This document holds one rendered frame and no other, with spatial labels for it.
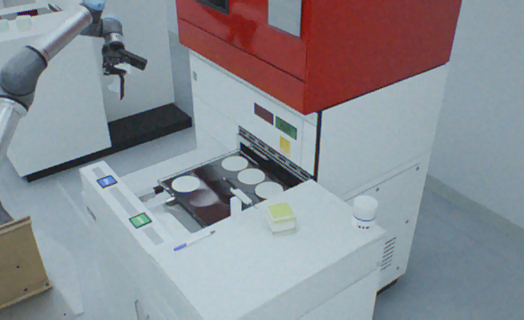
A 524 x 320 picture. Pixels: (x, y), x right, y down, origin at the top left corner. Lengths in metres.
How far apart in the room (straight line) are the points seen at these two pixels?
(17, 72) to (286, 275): 1.07
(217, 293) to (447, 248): 1.93
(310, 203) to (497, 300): 1.48
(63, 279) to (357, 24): 1.20
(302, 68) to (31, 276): 1.01
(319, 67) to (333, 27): 0.12
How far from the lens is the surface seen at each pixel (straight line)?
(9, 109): 1.92
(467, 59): 3.11
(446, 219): 3.33
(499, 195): 3.27
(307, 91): 1.62
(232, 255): 1.51
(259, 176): 1.93
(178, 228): 1.75
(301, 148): 1.81
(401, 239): 2.56
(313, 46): 1.57
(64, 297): 1.70
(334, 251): 1.54
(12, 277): 1.67
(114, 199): 1.79
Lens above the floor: 2.01
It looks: 33 degrees down
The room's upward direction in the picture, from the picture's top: straight up
